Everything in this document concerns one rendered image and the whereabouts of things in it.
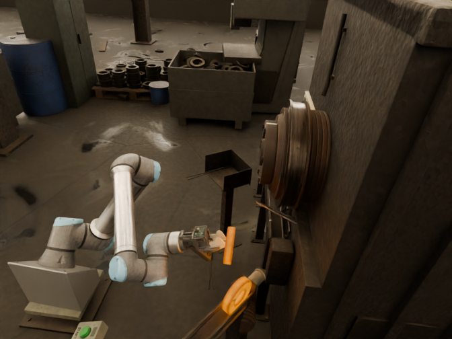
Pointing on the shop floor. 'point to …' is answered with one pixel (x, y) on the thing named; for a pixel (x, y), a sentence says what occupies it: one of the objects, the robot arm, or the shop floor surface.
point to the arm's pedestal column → (46, 323)
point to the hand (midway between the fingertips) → (229, 242)
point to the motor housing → (249, 320)
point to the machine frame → (377, 181)
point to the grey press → (270, 48)
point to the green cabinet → (64, 42)
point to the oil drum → (35, 74)
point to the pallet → (135, 81)
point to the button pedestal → (91, 329)
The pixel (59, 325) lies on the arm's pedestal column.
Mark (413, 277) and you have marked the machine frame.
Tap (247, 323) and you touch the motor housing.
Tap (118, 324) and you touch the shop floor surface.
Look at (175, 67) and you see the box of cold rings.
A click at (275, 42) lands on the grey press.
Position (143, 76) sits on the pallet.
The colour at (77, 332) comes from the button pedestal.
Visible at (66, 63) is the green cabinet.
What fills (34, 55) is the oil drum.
